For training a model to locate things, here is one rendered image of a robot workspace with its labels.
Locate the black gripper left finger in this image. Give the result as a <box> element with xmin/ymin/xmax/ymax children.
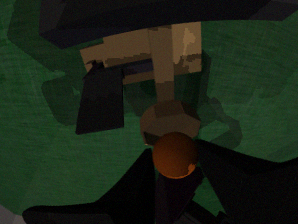
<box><xmin>23</xmin><ymin>148</ymin><xmax>156</xmax><ymax>224</ymax></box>

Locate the orange ball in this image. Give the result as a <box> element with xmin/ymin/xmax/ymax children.
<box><xmin>152</xmin><ymin>132</ymin><xmax>198</xmax><ymax>179</ymax></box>

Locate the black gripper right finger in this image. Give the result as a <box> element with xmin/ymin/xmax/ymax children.
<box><xmin>194</xmin><ymin>139</ymin><xmax>298</xmax><ymax>224</ymax></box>

